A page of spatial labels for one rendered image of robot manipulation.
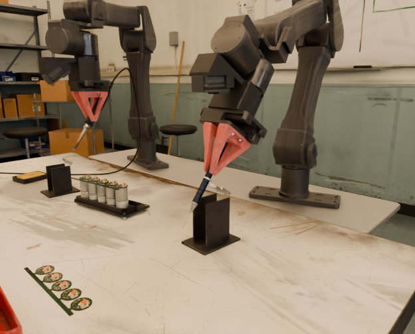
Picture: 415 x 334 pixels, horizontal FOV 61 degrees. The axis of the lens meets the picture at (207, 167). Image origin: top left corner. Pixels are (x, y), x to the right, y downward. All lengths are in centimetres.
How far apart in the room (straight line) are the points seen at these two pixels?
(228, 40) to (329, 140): 277
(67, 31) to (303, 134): 55
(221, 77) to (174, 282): 30
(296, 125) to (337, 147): 247
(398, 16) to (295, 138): 239
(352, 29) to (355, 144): 92
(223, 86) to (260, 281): 28
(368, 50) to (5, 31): 436
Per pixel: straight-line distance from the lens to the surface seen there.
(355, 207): 82
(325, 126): 327
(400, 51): 305
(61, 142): 435
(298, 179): 80
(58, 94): 430
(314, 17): 80
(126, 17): 106
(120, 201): 71
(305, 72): 82
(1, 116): 505
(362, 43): 314
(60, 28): 86
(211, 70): 52
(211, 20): 406
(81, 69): 89
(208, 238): 57
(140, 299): 47
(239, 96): 55
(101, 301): 48
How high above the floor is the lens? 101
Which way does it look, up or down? 14 degrees down
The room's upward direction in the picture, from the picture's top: straight up
